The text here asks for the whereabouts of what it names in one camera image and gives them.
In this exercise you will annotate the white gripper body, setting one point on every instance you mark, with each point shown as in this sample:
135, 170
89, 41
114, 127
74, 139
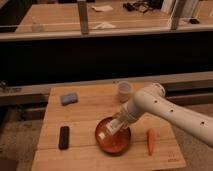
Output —
127, 115

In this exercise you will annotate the white plastic bottle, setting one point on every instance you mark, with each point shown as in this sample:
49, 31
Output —
109, 128

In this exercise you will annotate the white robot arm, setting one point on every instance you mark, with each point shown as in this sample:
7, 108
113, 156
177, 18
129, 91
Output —
151, 99

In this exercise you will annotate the red ceramic bowl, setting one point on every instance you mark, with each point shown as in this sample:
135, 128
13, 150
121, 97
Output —
112, 144

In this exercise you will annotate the translucent plastic cup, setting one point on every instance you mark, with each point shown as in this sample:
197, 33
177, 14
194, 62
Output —
124, 90

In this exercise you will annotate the orange carrot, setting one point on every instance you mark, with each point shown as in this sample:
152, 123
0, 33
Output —
150, 141

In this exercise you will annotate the black remote control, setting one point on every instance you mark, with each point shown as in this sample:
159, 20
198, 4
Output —
64, 138

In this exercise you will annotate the white paper far table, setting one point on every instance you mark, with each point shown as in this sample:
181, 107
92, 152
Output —
104, 8

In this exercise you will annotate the small black device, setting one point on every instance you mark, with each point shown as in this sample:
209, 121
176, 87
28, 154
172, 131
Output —
194, 21

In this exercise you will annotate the metal clamp at left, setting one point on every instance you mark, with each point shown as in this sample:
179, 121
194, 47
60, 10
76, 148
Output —
5, 89

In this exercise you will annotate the white paper near rail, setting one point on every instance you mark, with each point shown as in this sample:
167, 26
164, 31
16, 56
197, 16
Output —
104, 25

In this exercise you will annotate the left metal post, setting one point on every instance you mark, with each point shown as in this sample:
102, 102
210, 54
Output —
83, 17

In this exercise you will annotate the metal post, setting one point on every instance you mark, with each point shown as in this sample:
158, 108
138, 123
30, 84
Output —
176, 14
83, 17

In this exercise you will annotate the right metal post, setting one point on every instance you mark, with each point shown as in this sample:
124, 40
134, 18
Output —
176, 14

